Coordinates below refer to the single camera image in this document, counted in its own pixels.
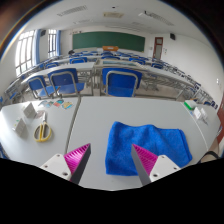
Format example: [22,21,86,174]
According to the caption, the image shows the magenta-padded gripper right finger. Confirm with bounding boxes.
[130,143,182,187]

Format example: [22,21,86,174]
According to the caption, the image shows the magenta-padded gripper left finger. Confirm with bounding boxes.
[39,143,92,185]

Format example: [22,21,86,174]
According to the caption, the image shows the blue towel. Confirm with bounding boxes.
[105,120,193,177]

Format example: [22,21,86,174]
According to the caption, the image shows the colourful small card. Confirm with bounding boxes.
[53,98,65,108]
[38,99,54,109]
[61,101,74,111]

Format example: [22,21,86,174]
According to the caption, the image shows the green and white box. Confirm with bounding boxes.
[183,99,198,110]

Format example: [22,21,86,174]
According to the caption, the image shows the blue classroom chair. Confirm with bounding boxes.
[101,67,143,98]
[47,68,86,98]
[27,75,59,100]

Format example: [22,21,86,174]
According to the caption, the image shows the long grey classroom desk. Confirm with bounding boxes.
[21,61,96,98]
[93,61,214,104]

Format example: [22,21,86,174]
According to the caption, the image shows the group of blue chairs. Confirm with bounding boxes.
[43,49,218,109]

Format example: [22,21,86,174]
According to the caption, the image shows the framed picture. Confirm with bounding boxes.
[94,59,138,68]

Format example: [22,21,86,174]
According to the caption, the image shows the brown wooden door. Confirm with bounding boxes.
[152,36,164,61]

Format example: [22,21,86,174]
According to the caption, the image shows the orange lectern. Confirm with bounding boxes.
[102,45,119,52]

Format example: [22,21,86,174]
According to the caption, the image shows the large bright window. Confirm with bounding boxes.
[14,29,36,78]

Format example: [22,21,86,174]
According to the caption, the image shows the blue curtain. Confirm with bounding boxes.
[55,29,62,56]
[33,29,43,66]

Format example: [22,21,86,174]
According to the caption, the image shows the narrow bright window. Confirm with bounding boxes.
[47,28,58,58]

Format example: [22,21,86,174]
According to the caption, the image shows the green chalkboard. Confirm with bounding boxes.
[72,31,146,53]

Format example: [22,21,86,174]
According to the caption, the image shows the ceiling vent grille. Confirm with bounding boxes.
[56,4,89,17]
[146,10,175,27]

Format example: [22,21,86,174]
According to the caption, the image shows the ceiling projector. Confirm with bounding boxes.
[138,10,154,19]

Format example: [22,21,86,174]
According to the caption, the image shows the ceiling light panel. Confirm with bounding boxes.
[103,11,125,19]

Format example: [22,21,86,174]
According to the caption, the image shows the yellow-handled scissors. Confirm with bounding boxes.
[32,111,53,143]

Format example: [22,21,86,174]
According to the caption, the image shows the black cable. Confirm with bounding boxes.
[196,150,221,164]

